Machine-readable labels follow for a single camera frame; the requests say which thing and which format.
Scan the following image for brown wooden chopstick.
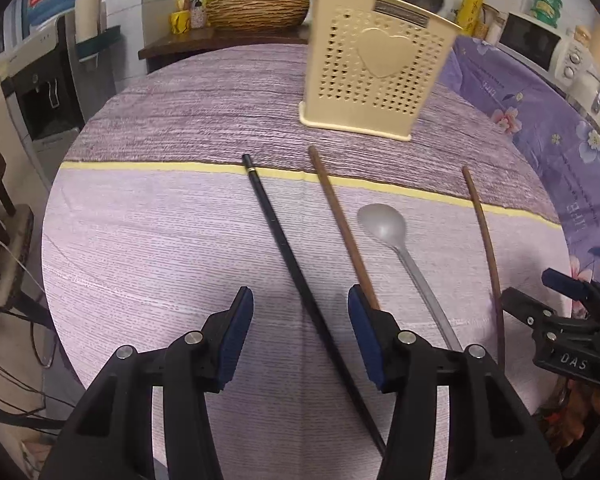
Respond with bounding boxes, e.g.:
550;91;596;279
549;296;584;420
461;166;506;367
308;146;382;311

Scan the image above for yellow mug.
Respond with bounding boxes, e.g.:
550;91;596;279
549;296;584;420
168;9;192;36

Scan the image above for yellow roll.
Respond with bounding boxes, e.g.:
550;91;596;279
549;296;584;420
460;0;487;38

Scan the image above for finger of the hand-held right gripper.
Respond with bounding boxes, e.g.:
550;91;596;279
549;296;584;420
500;287;568;333
541;268;600;311

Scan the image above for black chopstick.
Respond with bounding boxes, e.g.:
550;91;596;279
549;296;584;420
242;153;387;456

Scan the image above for dark blue cup holder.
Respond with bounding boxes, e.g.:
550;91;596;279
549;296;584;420
75;25;123;63

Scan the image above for water dispenser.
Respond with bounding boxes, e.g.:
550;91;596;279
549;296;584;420
0;12;116;153

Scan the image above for small matte steel spoon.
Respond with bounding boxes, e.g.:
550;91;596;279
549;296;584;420
356;203;465;353

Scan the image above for cream perforated utensil holder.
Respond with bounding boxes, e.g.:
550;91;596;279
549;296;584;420
299;0;463;142

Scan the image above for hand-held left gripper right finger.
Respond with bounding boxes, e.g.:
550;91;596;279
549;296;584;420
347;284;563;480

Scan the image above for woven wicker basin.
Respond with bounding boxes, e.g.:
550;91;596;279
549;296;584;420
205;0;312;30

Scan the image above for white microwave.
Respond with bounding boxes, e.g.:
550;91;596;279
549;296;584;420
497;10;588;91

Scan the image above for purple floral cloth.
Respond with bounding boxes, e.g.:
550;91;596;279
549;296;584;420
437;35;600;291

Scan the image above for wooden cabinet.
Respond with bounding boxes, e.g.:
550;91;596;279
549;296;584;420
138;27;311;73

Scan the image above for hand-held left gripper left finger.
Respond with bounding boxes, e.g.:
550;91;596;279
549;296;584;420
39;286;255;480

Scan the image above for striped purple tablecloth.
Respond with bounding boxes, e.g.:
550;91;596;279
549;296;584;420
41;42;573;480

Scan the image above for sleeve of paper cups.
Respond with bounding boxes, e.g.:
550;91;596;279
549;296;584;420
74;0;108;43

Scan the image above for stack of green bowls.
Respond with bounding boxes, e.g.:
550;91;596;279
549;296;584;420
530;0;564;21

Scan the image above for white kettle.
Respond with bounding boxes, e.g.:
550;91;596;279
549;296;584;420
567;67;600;128

